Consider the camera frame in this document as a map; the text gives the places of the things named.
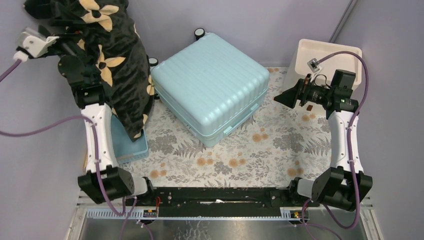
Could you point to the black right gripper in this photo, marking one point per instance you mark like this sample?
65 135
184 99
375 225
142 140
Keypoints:
299 91

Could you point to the light blue ribbed suitcase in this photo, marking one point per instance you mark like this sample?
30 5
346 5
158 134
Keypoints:
211 86

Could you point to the black floral plush blanket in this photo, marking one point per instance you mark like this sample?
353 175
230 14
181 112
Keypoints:
104 34

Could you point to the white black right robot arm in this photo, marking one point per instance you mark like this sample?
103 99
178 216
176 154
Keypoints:
341 139

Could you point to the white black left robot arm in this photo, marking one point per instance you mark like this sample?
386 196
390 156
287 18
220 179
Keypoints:
103 179

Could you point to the white three-drawer storage cabinet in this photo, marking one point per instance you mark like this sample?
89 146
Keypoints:
324 63

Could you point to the floral patterned floor mat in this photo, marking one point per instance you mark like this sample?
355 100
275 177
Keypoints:
269 149

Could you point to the light blue perforated plastic basket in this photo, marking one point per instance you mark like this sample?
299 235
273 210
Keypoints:
125 150

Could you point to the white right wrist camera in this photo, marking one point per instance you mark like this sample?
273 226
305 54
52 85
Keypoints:
314 65

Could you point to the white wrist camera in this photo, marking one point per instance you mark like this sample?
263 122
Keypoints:
314 65
31 43

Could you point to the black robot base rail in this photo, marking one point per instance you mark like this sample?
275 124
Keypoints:
213 202

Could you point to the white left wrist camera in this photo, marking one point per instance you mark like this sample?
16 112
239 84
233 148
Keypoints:
31 43

